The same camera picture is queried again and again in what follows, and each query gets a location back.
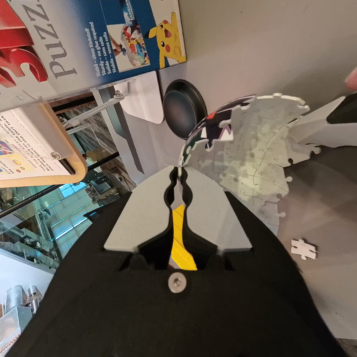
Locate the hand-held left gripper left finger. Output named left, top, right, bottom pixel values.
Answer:
left=103, top=166, right=179, bottom=270

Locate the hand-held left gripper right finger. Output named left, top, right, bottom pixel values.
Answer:
left=180, top=168, right=254, bottom=270

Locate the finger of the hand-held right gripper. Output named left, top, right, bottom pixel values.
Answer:
left=291, top=96, right=357, bottom=148

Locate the half-built puzzle ball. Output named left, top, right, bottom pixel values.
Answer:
left=178, top=93, right=322, bottom=236

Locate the white puzzle piece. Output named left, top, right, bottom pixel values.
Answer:
left=290, top=239, right=318, bottom=260

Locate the blue puzzle box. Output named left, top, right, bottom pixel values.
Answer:
left=0, top=0, right=187, bottom=112

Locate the person's right hand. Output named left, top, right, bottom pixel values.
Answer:
left=344, top=66, right=357, bottom=92

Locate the wooden sign board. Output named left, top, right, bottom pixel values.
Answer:
left=0, top=103, right=87, bottom=188

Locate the black pole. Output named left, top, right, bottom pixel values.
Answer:
left=0, top=151, right=121, bottom=218

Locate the black round stand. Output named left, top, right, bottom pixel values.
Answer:
left=163, top=79, right=208, bottom=140

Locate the laminated instruction sheet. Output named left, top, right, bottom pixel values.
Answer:
left=0, top=107, right=73, bottom=182

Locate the dark table edge rail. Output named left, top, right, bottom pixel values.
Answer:
left=99, top=86, right=144, bottom=174

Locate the silver ventilation duct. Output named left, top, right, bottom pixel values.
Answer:
left=0, top=284, right=43, bottom=336

